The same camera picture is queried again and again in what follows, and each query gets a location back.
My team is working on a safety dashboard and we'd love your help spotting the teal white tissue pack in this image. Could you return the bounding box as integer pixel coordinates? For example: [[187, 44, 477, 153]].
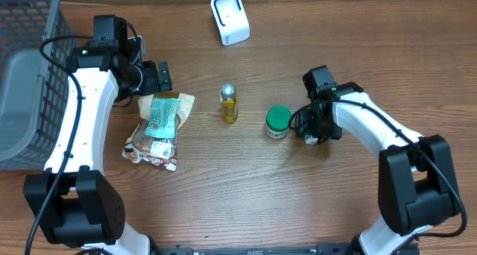
[[304, 134, 318, 145]]

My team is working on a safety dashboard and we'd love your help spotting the green lid white jar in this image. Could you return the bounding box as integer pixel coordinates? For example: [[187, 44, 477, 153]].
[[264, 106, 291, 139]]

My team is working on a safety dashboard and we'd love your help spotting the brown snack pouch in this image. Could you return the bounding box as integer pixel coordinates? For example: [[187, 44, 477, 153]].
[[122, 92, 195, 171]]

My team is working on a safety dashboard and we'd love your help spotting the yellow oil bottle silver cap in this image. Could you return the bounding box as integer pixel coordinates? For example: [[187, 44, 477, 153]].
[[220, 83, 238, 124]]

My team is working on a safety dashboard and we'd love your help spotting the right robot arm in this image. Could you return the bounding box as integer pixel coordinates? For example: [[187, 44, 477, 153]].
[[288, 66, 467, 254]]

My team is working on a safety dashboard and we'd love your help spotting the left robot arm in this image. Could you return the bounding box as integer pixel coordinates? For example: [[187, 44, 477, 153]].
[[23, 15, 172, 254]]

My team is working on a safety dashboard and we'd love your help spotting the white barcode scanner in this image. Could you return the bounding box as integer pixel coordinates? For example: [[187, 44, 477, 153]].
[[210, 0, 250, 46]]

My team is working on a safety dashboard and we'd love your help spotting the grey plastic mesh basket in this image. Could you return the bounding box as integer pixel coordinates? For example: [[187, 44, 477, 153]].
[[1, 0, 78, 171]]

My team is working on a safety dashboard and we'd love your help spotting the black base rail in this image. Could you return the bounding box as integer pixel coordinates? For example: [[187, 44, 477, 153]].
[[151, 244, 354, 255]]

